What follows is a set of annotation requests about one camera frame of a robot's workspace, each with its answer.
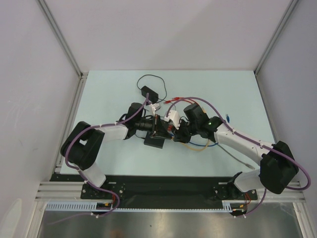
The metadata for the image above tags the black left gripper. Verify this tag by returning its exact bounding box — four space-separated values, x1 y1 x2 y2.
135 115 171 140

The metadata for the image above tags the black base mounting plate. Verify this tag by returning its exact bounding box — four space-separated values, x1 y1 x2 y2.
49 173 273 210

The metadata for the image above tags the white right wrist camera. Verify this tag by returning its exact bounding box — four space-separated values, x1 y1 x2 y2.
164 110 180 130

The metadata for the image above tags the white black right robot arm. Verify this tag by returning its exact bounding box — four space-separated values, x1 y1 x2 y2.
173 104 299 199

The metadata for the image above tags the grey ethernet cable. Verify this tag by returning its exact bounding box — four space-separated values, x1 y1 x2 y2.
217 145 255 170

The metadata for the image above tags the left aluminium frame post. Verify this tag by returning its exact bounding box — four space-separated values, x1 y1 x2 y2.
36 0 88 79

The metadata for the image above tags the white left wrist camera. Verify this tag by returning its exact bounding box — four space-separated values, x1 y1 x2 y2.
150 103 161 113

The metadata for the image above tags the aluminium frame post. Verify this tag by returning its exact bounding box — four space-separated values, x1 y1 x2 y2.
36 0 88 79
254 0 300 77

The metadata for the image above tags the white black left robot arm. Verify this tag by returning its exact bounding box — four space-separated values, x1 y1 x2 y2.
60 103 171 198

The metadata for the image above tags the blue ethernet cable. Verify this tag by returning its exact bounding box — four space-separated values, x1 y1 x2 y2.
189 113 231 147

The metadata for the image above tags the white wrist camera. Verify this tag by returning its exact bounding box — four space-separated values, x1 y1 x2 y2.
150 103 161 113
164 110 180 130

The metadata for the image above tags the white slotted cable duct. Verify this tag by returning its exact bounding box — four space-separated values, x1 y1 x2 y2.
46 201 246 213

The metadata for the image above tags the aluminium front frame rail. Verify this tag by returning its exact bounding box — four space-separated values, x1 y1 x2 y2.
35 181 306 203

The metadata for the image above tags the right aluminium frame post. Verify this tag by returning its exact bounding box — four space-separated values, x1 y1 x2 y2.
254 0 300 77

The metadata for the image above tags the yellow ethernet cable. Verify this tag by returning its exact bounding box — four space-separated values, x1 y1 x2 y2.
184 106 211 151

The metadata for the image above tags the black network switch box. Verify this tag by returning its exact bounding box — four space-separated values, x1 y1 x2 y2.
144 135 164 149

